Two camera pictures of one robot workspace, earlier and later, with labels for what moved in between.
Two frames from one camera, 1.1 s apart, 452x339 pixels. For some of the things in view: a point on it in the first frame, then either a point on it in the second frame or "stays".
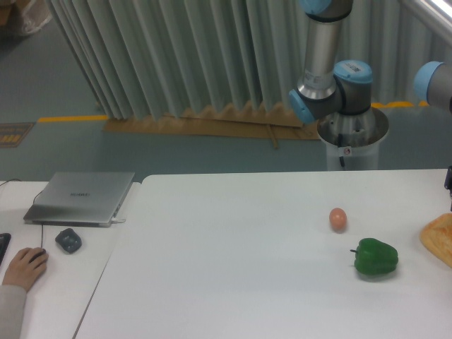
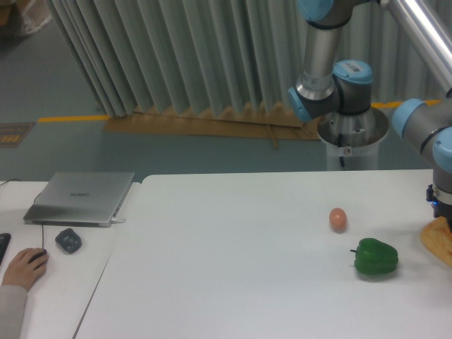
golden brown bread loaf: (436, 236) stays
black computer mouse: (43, 252) stays
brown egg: (337, 217) stays
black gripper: (448, 181) → (440, 208)
